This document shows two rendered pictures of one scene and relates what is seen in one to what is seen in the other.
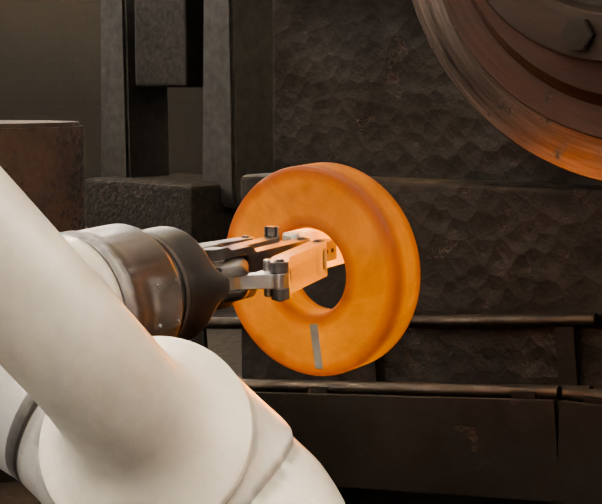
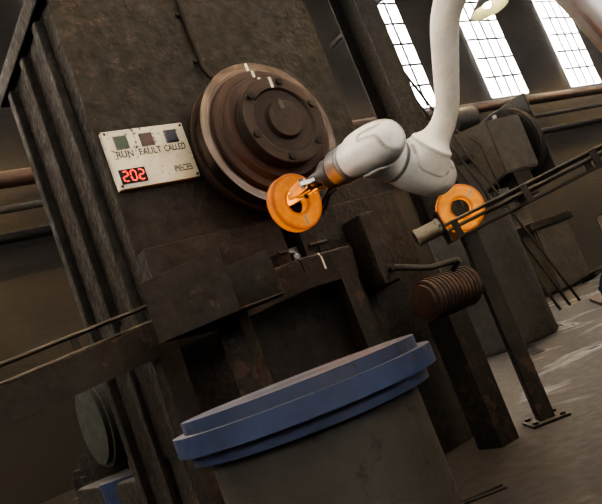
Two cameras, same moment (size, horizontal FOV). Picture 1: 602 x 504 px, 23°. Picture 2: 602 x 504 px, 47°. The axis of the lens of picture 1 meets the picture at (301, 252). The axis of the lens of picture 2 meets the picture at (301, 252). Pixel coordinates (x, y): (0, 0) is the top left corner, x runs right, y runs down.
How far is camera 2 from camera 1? 183 cm
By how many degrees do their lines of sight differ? 72
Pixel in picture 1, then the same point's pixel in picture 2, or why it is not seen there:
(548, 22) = (283, 154)
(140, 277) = not seen: hidden behind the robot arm
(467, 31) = (243, 169)
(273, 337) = (294, 221)
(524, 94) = (264, 183)
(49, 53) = not seen: outside the picture
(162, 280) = not seen: hidden behind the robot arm
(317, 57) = (142, 212)
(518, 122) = (261, 193)
